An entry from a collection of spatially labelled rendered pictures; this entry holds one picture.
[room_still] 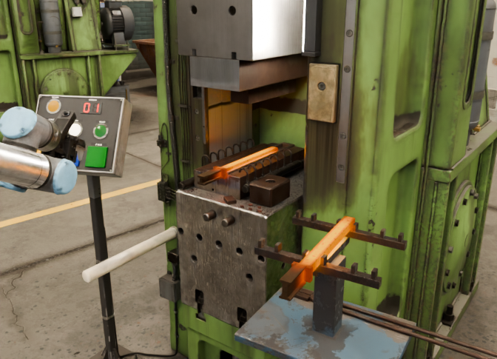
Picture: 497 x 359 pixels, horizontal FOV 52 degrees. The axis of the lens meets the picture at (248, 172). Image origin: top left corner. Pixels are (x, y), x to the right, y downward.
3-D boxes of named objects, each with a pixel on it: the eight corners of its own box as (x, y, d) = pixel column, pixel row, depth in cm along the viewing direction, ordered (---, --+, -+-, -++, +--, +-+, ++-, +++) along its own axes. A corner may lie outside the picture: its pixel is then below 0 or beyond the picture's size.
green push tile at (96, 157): (104, 167, 178) (107, 146, 180) (84, 166, 179) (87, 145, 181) (106, 168, 180) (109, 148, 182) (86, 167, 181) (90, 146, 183)
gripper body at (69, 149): (55, 162, 162) (33, 153, 150) (59, 135, 163) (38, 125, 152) (77, 163, 160) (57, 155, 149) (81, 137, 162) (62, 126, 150)
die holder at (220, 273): (265, 340, 169) (266, 216, 154) (180, 302, 190) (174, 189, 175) (341, 271, 211) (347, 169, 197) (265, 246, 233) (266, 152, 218)
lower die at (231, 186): (239, 200, 167) (239, 175, 164) (194, 187, 178) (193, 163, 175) (305, 167, 199) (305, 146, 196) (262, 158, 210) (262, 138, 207)
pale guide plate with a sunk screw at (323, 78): (333, 123, 153) (336, 65, 147) (306, 119, 158) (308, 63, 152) (336, 121, 154) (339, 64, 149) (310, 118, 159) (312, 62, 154)
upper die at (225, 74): (239, 92, 155) (239, 60, 152) (190, 85, 166) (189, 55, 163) (308, 75, 187) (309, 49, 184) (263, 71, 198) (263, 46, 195)
